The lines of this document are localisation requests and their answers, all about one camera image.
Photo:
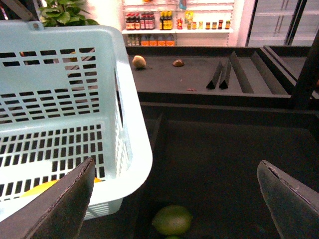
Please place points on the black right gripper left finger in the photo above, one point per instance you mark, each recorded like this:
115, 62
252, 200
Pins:
57, 213

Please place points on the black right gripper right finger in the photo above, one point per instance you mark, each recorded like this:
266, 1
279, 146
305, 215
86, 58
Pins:
294, 207

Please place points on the yellow mango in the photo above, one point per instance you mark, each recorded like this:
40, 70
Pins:
39, 189

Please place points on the light blue plastic basket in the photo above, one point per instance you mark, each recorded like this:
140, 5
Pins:
68, 94

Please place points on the green avocado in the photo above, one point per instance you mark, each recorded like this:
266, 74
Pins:
172, 220

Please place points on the black triangular divider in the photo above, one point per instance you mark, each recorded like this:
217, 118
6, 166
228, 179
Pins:
215, 77
225, 75

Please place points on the beige round fruit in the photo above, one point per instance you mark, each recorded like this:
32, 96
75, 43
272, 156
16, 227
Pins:
139, 62

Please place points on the brown small fruit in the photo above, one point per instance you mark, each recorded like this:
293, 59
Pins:
178, 63

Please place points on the green potted plant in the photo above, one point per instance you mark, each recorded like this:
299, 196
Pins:
61, 13

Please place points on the white shelf with bottles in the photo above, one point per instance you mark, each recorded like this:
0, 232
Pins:
177, 22

